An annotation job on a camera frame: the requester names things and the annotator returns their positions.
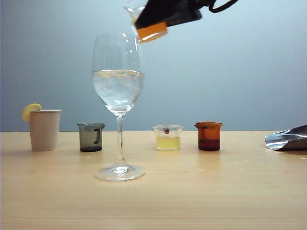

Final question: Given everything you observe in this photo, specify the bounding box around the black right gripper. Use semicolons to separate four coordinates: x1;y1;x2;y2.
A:
133;0;203;30

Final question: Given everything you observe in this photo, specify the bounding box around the clear orange juice measuring cup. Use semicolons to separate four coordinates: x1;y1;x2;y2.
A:
123;0;168;44

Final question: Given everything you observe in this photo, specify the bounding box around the clear stemmed wine glass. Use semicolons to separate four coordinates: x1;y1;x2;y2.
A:
92;33;146;182

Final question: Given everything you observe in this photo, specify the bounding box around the clear measuring cup yellow juice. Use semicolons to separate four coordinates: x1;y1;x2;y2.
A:
152;125;185;151

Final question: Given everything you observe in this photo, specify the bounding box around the amber brown measuring cup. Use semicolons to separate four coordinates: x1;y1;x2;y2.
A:
194;121;224;151

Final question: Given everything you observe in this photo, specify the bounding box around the smoky grey measuring cup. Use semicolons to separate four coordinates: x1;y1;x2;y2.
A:
77;122;106;152

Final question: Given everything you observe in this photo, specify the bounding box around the white paper cup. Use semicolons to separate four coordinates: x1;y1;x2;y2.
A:
29;110;62;152

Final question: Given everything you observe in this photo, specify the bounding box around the yellow lemon slice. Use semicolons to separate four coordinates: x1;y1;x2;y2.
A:
22;103;42;122

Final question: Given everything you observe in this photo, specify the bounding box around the silver foil bag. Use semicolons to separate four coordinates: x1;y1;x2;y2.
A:
264;125;307;152

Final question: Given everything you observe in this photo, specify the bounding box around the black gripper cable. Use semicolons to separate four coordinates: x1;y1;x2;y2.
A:
208;0;240;13

